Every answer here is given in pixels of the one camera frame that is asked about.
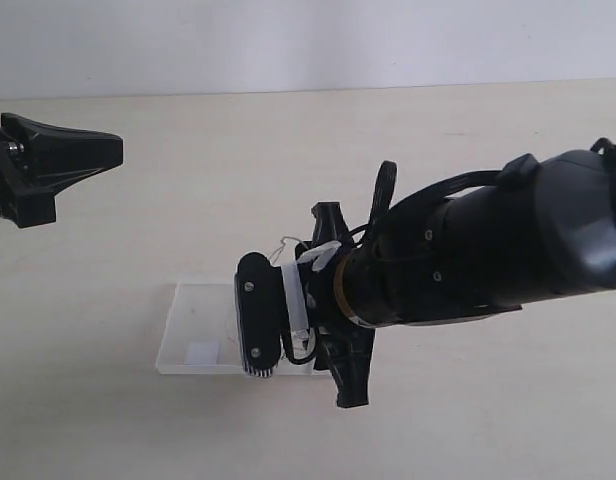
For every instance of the white sticker in case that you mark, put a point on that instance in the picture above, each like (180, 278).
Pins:
(203, 354)

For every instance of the clear plastic hinged case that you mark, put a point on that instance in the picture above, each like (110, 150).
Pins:
(202, 309)

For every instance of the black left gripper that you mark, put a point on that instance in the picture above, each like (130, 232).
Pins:
(36, 157)

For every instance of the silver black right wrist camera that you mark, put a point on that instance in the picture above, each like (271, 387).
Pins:
(272, 318)

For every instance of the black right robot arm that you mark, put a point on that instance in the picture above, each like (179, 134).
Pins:
(469, 247)

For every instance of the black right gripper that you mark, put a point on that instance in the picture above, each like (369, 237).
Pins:
(340, 288)

